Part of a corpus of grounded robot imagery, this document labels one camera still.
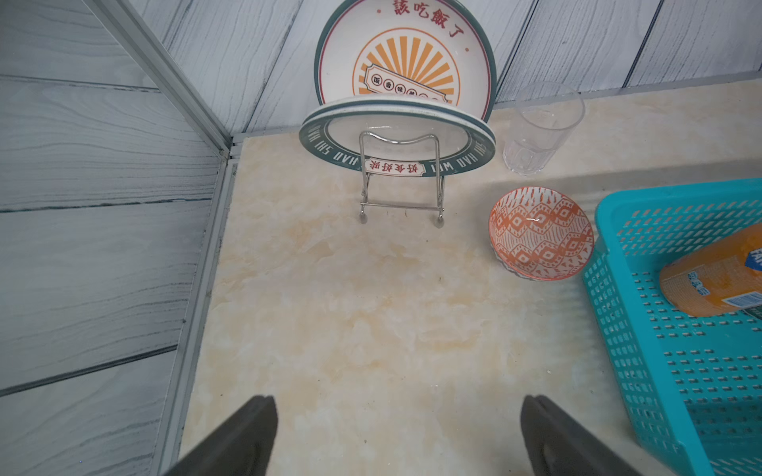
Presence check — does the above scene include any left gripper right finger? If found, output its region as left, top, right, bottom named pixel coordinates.
left=520, top=395, right=640, bottom=476

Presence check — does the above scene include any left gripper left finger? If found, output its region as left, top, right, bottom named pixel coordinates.
left=166, top=396, right=278, bottom=476

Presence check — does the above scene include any teal plastic basket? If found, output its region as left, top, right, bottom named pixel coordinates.
left=583, top=178, right=761, bottom=475

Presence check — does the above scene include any orange patterned bowl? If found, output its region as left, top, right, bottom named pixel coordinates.
left=488, top=186, right=595, bottom=282

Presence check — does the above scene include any orange can back row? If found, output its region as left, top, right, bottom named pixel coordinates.
left=659, top=224, right=761, bottom=317

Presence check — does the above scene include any clear glass cup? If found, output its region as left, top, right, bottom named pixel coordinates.
left=503, top=81, right=587, bottom=177

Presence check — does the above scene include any green rimmed plate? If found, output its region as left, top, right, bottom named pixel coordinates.
left=299, top=94, right=496, bottom=178

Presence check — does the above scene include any upright sunburst plate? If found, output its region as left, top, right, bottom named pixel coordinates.
left=314, top=0, right=497, bottom=120

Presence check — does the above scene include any metal wire plate stand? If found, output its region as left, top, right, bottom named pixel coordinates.
left=356, top=130, right=446, bottom=229

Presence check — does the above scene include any left aluminium frame post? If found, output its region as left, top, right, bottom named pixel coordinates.
left=85, top=0, right=232, bottom=160

